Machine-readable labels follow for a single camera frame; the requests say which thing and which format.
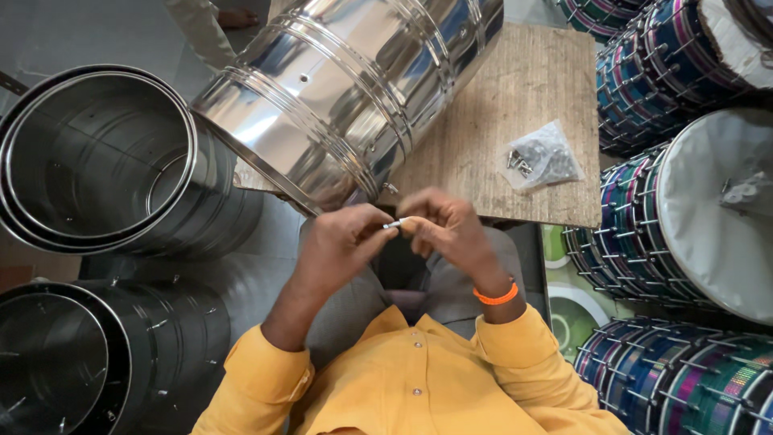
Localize person's left hand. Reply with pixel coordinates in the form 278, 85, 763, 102
295, 203, 400, 301

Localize person's right hand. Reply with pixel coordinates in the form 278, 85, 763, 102
395, 186, 515, 296

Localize person's grey trousers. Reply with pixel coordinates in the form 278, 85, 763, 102
299, 217, 527, 354

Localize orange wristband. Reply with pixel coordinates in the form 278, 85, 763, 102
472, 280, 519, 307

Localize clear plastic bag of bolts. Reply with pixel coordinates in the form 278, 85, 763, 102
498, 119, 586, 193

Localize green white patterned mat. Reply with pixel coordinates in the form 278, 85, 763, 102
541, 224, 612, 364

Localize person's yellow shirt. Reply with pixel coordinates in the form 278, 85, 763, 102
190, 302, 632, 435

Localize worn wooden board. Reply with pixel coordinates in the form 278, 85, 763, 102
232, 22, 602, 230

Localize large shiny steel drum shell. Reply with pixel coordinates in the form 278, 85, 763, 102
190, 0, 506, 216

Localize colourful drum with white head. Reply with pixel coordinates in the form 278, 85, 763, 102
563, 108, 773, 328

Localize steel drum shell with bolts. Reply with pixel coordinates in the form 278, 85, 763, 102
0, 277, 232, 435

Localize nested steel drum shells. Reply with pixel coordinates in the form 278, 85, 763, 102
0, 64, 265, 259

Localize colourful drum with tension rods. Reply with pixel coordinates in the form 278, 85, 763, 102
557, 0, 652, 44
573, 317, 773, 435

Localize colourful drum with frayed head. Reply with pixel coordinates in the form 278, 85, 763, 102
595, 0, 773, 159

